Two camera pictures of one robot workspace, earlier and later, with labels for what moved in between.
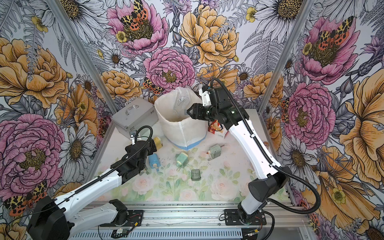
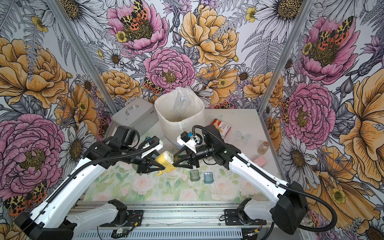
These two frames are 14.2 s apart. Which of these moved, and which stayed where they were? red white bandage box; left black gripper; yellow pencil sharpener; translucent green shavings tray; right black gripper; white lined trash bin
Moved: right black gripper; yellow pencil sharpener; left black gripper
Stayed: white lined trash bin; red white bandage box; translucent green shavings tray
